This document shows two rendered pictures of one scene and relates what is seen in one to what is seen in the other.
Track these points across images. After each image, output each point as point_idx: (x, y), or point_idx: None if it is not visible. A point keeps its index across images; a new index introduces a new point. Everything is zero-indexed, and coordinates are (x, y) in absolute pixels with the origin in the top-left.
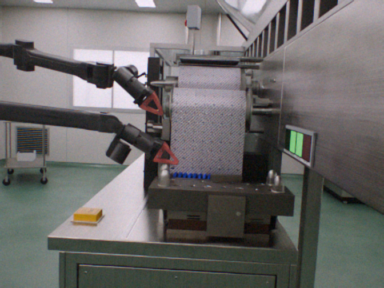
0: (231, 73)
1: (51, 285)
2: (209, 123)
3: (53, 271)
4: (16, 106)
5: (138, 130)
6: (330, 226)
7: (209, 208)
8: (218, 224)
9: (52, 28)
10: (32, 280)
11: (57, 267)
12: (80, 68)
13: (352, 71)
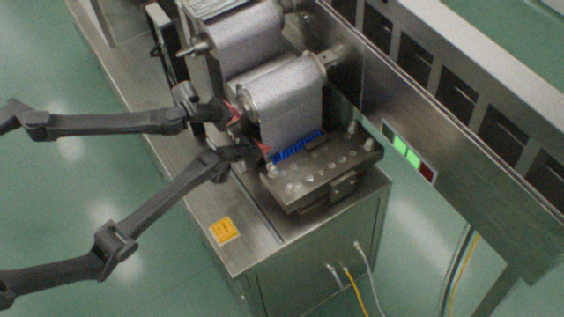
0: (268, 14)
1: (53, 195)
2: (293, 110)
3: (33, 177)
4: (146, 219)
5: (233, 150)
6: None
7: (332, 192)
8: (338, 195)
9: None
10: (28, 202)
11: (32, 170)
12: (149, 129)
13: (486, 190)
